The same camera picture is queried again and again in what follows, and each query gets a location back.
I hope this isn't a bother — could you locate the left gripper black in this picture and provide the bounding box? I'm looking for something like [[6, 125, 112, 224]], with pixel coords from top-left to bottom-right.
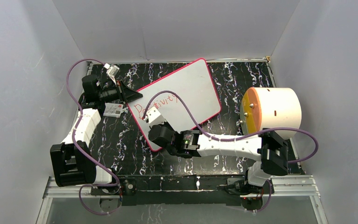
[[99, 79, 143, 105]]

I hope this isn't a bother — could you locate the pink framed whiteboard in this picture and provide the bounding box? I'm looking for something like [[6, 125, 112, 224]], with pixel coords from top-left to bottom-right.
[[129, 58, 222, 152]]

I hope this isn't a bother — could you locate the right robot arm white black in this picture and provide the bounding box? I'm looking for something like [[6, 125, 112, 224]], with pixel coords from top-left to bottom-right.
[[148, 124, 288, 193]]

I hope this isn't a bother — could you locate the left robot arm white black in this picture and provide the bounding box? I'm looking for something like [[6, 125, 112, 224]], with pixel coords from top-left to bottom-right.
[[50, 75, 143, 194]]

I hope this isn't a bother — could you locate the white printed card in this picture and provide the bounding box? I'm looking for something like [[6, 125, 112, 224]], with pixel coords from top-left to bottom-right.
[[103, 103, 124, 118]]

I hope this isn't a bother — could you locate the white cylinder orange end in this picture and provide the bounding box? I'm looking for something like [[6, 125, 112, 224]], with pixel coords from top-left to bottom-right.
[[239, 87, 302, 135]]

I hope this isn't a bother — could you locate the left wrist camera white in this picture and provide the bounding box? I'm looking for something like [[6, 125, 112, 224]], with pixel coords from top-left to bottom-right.
[[103, 63, 119, 85]]

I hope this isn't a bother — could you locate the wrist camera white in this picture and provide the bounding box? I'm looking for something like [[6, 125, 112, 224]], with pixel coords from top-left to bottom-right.
[[103, 63, 119, 85], [143, 106, 166, 128]]

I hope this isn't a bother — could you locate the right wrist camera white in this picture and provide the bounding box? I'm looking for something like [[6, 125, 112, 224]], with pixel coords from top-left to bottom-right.
[[143, 106, 166, 128]]

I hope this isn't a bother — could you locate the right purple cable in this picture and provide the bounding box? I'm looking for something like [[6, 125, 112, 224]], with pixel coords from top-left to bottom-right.
[[142, 90, 319, 214]]

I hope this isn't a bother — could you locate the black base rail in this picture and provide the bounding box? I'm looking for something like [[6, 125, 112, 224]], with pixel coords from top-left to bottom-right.
[[117, 175, 274, 207]]

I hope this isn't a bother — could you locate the aluminium frame rail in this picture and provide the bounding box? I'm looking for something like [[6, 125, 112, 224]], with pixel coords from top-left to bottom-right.
[[43, 175, 320, 198]]

